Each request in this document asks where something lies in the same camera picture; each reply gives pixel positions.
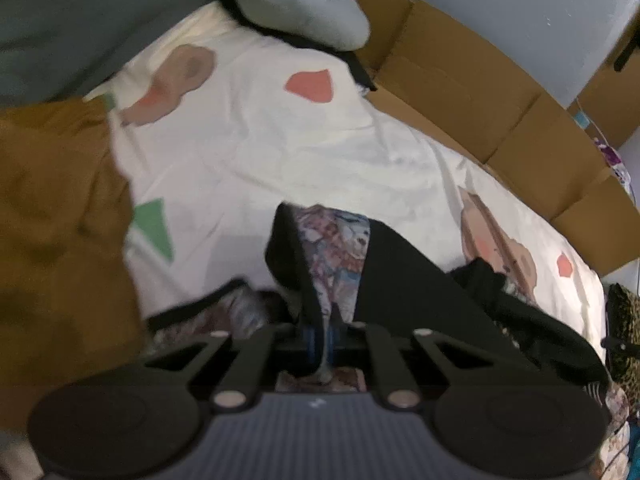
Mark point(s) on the black hanging garment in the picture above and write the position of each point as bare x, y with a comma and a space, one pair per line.
627, 55

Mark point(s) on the dark grey pillow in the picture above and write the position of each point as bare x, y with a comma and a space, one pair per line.
75, 25

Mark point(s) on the grey wrapped mattress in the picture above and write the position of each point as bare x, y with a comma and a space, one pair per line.
525, 10

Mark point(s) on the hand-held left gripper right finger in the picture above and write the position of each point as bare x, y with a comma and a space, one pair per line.
334, 342

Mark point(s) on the grey neck pillow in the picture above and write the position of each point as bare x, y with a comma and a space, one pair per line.
300, 10

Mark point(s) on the folded cardboard sheet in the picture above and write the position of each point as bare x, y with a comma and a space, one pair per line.
450, 60

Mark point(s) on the purple white packet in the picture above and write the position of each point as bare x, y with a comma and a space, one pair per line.
612, 157

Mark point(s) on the leopard print cloth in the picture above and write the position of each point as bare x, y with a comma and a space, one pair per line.
625, 310

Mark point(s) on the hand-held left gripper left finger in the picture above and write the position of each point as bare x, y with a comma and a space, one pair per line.
311, 342

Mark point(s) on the black shorts with bear print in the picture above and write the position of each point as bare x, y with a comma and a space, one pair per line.
410, 285

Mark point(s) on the brown garment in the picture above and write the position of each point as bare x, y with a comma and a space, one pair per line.
60, 235

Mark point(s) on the white bear printed blanket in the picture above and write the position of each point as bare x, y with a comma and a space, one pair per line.
300, 150

